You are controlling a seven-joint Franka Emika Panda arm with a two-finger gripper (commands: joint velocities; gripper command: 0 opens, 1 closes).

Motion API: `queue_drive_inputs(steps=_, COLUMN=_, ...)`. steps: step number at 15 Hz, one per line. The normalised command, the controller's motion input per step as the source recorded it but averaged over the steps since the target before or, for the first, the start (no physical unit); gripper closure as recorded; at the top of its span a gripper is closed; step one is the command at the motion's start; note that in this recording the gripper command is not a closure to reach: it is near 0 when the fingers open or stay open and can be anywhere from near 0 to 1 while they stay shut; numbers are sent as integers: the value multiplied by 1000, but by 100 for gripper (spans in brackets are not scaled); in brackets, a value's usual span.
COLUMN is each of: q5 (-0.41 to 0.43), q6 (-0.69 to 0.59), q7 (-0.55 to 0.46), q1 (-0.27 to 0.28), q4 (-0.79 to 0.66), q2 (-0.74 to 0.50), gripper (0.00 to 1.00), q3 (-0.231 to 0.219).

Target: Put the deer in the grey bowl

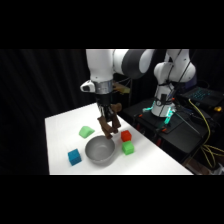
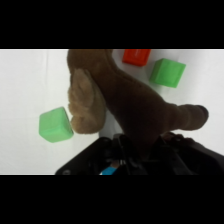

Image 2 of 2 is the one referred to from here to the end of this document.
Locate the brown plush deer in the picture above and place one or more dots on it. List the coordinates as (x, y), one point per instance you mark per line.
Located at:
(133, 100)

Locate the blue cube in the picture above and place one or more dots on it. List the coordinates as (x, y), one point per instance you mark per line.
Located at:
(108, 171)

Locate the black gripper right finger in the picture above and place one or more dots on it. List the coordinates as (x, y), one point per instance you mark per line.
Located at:
(175, 155)

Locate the green foam wedge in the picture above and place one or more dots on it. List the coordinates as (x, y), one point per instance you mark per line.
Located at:
(55, 125)

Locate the green cube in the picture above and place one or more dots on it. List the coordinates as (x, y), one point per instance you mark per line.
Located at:
(166, 72)

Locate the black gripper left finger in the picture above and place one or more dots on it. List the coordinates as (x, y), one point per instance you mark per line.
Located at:
(121, 156)

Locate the red cube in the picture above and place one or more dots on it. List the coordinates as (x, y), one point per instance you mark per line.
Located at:
(136, 56)

